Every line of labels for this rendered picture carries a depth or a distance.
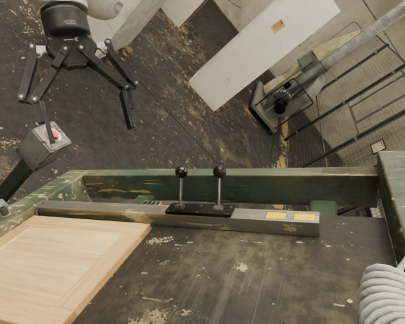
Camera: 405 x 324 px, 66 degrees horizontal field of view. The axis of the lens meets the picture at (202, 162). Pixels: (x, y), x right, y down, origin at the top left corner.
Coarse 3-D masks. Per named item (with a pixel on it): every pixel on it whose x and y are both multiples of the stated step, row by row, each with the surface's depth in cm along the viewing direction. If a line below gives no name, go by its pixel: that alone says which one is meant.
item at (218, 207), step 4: (216, 168) 86; (220, 168) 85; (224, 168) 86; (216, 172) 85; (220, 172) 85; (224, 172) 86; (216, 176) 86; (220, 176) 86; (220, 180) 86; (220, 184) 86; (220, 188) 86; (220, 192) 86; (220, 196) 86; (216, 208) 85; (220, 208) 85
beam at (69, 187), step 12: (60, 180) 130; (72, 180) 128; (36, 192) 122; (48, 192) 120; (60, 192) 121; (72, 192) 127; (84, 192) 133; (12, 204) 115; (24, 204) 113; (36, 204) 112; (0, 216) 107; (12, 216) 106; (24, 216) 107; (0, 228) 100; (12, 228) 103
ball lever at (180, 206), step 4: (176, 168) 91; (180, 168) 90; (184, 168) 91; (176, 172) 91; (180, 172) 90; (184, 172) 90; (180, 176) 90; (184, 176) 91; (180, 180) 91; (180, 184) 91; (180, 188) 91; (180, 192) 91; (180, 196) 91; (180, 200) 90; (176, 204) 90; (180, 204) 90; (176, 208) 90; (180, 208) 90
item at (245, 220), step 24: (48, 216) 111; (72, 216) 106; (96, 216) 102; (120, 216) 98; (144, 216) 94; (168, 216) 90; (192, 216) 87; (240, 216) 83; (264, 216) 81; (288, 216) 79
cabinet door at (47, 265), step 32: (32, 224) 104; (64, 224) 100; (96, 224) 96; (128, 224) 93; (0, 256) 89; (32, 256) 87; (64, 256) 84; (96, 256) 81; (0, 288) 76; (32, 288) 74; (64, 288) 72; (96, 288) 71; (0, 320) 66; (32, 320) 64; (64, 320) 62
